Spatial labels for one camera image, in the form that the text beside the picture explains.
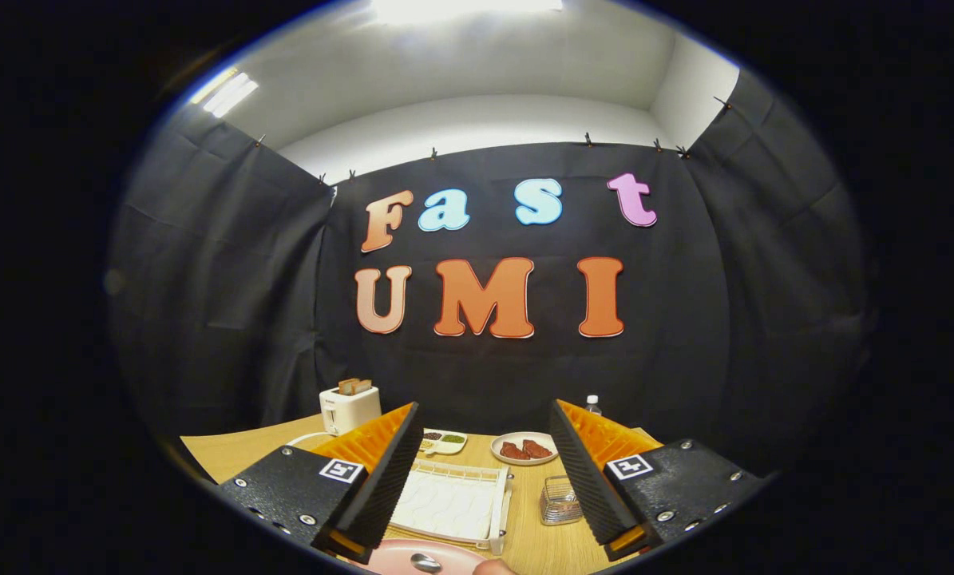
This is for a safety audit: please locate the spoon with dark handle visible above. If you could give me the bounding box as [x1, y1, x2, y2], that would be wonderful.
[410, 552, 517, 575]

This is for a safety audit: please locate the black backdrop cloth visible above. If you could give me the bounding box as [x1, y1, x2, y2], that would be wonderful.
[108, 68, 874, 480]

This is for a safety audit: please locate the pink plate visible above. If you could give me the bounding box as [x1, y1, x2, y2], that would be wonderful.
[362, 537, 494, 575]

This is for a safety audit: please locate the ceiling light panel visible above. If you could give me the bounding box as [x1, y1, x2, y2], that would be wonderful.
[188, 67, 260, 120]
[369, 0, 565, 26]

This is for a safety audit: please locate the white toaster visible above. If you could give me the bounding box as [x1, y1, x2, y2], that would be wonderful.
[319, 385, 383, 437]

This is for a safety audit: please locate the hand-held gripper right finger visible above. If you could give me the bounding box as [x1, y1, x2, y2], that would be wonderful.
[548, 399, 768, 564]

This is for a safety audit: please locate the white shallow plate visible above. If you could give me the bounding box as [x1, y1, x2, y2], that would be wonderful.
[489, 430, 560, 467]

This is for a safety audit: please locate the white wire dish rack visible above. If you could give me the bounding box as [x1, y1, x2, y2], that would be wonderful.
[287, 430, 517, 557]

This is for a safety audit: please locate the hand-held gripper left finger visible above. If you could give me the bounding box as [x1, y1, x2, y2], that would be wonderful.
[217, 400, 425, 564]

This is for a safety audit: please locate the metal wire basket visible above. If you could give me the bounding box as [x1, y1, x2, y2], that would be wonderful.
[538, 474, 586, 527]

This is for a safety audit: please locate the white divided spice dish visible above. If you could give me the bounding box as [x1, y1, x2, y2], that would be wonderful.
[418, 429, 469, 458]

